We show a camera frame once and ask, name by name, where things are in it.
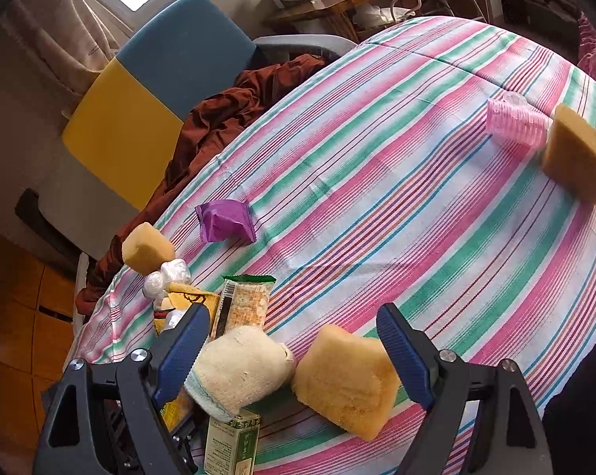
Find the large yellow sponge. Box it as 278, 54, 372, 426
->
291, 324, 402, 441

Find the small yellow sponge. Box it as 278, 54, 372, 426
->
122, 222, 176, 275

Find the brown cloth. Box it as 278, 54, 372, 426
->
75, 53, 328, 315

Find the pink hair roller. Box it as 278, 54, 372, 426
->
486, 99, 548, 148

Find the pink green striped tablecloth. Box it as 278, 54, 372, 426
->
63, 16, 596, 475

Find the white plastic ball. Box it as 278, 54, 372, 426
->
143, 271, 169, 302
160, 258, 192, 285

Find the purple snack packet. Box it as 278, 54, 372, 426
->
195, 199, 257, 244

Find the green white small box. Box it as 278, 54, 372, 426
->
204, 408, 262, 475

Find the wedge yellow sponge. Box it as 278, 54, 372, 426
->
540, 104, 596, 206

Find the yellow white snack packet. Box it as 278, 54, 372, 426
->
152, 282, 222, 337

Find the beige curtain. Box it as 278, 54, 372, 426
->
1, 0, 135, 120

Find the blue yellow grey chair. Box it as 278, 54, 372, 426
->
40, 0, 358, 258

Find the wooden side table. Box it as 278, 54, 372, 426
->
263, 0, 420, 43

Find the white plastic bag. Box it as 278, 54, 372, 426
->
352, 0, 422, 30

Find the dark pink cloth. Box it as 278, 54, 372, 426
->
575, 10, 596, 95

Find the green edged cracker packet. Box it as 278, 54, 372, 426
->
209, 274, 276, 342

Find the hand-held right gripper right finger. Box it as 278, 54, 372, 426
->
376, 303, 556, 475

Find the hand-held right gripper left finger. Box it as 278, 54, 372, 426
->
33, 302, 212, 475

